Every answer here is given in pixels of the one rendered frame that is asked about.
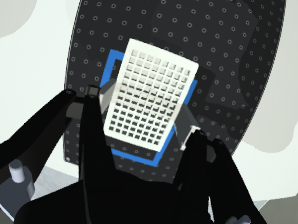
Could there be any blue tape outline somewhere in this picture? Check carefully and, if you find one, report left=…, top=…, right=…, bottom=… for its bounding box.
left=100, top=49, right=198, bottom=167

